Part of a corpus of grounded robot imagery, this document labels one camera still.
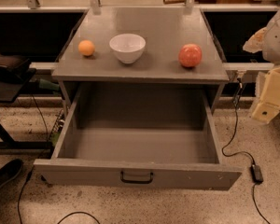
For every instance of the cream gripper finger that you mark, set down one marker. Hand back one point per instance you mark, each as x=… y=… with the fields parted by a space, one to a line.
x=267 y=104
x=255 y=42

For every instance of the small orange fruit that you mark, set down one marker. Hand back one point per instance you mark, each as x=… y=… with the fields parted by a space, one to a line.
x=86 y=47

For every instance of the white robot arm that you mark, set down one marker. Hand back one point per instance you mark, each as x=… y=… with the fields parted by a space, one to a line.
x=267 y=40

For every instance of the grey open top drawer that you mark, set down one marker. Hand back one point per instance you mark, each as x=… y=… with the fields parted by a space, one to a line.
x=167 y=130

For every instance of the red apple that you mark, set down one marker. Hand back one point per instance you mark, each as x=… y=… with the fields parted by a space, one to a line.
x=190 y=55

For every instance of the black power adapter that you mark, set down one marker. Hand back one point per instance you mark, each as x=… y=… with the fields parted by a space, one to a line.
x=256 y=173

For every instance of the grey cabinet body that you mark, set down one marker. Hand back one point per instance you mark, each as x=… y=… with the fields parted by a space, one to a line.
x=141 y=64

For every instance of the wooden stick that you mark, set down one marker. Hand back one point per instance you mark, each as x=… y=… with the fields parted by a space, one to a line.
x=167 y=2

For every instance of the white ceramic bowl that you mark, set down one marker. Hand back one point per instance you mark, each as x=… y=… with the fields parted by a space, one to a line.
x=127 y=48

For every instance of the dark folded cloth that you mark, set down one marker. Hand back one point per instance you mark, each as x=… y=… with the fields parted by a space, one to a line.
x=13 y=64

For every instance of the black shoe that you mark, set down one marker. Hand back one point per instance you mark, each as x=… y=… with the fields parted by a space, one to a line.
x=10 y=171

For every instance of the black drawer handle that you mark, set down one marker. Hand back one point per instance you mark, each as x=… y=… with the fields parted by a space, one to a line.
x=136 y=178

